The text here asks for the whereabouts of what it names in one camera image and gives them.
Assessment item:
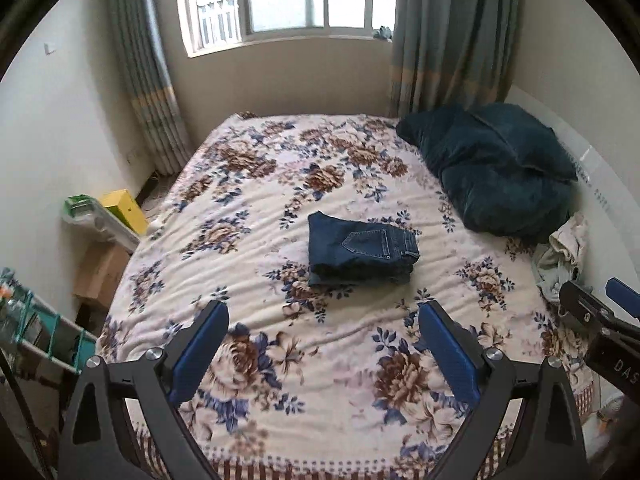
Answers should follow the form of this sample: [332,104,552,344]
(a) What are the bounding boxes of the dark blue denim jeans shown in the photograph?
[307,211,420,273]

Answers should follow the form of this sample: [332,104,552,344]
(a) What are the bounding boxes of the white bed headboard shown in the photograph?
[506,86,639,318]

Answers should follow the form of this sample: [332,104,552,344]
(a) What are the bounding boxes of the pale green garment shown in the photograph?
[532,244,585,307]

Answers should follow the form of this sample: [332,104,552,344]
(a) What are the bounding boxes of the cream white garment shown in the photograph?
[549,211,589,268]

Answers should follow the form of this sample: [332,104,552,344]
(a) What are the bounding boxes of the teal storage rack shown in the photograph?
[1,268,96,375]

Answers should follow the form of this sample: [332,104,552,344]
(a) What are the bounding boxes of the dark teal quilt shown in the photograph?
[396,105,577,242]

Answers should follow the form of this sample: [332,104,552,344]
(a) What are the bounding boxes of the brown cardboard box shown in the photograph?
[73,242,130,311]

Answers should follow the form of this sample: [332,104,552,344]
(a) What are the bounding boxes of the dark teal pillow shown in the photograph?
[470,103,577,182]

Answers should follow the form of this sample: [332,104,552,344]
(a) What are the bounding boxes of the plastic bag with green item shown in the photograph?
[62,194,140,254]

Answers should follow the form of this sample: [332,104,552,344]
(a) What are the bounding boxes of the yellow box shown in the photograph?
[100,188,149,235]

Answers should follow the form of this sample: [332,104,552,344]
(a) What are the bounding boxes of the folded blue jeans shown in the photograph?
[308,268,412,286]

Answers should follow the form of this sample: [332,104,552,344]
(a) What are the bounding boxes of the floral fleece bed blanket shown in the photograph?
[95,112,601,480]

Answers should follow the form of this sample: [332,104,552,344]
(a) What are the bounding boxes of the right blue striped curtain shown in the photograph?
[388,0,524,118]

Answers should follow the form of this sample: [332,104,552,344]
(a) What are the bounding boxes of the blue striped curtain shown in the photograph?
[388,0,524,118]
[107,0,194,176]

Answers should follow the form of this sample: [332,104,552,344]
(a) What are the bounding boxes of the left blue striped curtain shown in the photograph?
[107,0,194,176]

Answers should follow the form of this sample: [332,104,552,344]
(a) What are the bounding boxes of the white framed window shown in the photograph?
[177,0,396,58]

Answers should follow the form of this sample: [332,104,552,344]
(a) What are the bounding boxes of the white wall switch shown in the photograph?
[43,42,56,55]

